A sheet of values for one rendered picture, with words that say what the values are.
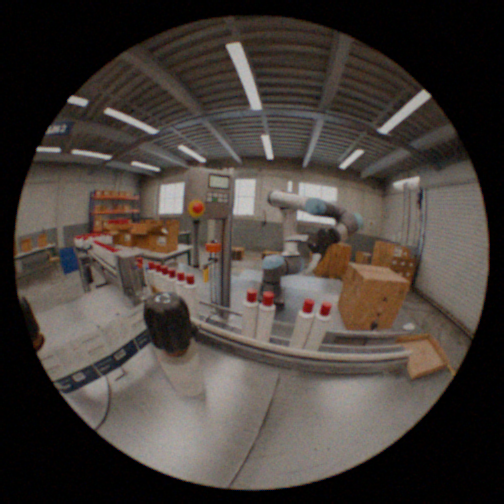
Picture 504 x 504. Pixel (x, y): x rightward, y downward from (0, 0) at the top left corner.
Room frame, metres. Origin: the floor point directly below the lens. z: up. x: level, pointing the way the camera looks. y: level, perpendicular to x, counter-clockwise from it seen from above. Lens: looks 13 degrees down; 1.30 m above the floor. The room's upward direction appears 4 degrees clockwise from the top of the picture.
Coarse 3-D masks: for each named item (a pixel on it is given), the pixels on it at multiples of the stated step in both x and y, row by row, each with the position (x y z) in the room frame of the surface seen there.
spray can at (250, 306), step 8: (248, 296) 0.42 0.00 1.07; (256, 296) 0.42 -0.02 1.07; (248, 304) 0.41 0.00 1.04; (256, 304) 0.42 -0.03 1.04; (248, 312) 0.41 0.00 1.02; (256, 312) 0.41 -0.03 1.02; (248, 320) 0.41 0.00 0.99; (256, 320) 0.42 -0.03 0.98; (248, 328) 0.40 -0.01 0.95; (248, 336) 0.40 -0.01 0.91
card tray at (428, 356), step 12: (408, 336) 0.30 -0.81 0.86; (420, 336) 0.26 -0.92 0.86; (432, 336) 0.20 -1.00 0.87; (408, 348) 0.24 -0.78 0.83; (420, 348) 0.20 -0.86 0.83; (432, 348) 0.14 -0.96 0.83; (420, 360) 0.14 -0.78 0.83; (432, 360) 0.08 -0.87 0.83; (444, 360) 0.02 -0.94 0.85; (420, 372) 0.07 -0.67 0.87; (432, 372) 0.03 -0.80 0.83
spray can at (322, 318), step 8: (328, 304) 0.35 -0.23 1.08; (320, 312) 0.35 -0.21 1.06; (328, 312) 0.34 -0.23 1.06; (320, 320) 0.34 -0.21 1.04; (328, 320) 0.33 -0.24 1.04; (312, 328) 0.35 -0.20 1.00; (320, 328) 0.33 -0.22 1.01; (312, 336) 0.34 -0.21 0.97; (320, 336) 0.33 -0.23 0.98; (312, 344) 0.34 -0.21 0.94
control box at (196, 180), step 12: (192, 168) 0.50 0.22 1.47; (192, 180) 0.50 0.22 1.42; (204, 180) 0.53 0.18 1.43; (192, 192) 0.51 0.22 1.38; (204, 192) 0.53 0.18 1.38; (228, 192) 0.59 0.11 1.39; (192, 204) 0.51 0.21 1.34; (204, 204) 0.53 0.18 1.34; (216, 204) 0.56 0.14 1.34; (228, 204) 0.59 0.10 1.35; (192, 216) 0.51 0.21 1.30; (204, 216) 0.54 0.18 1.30; (216, 216) 0.56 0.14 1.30; (228, 216) 0.59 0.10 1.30
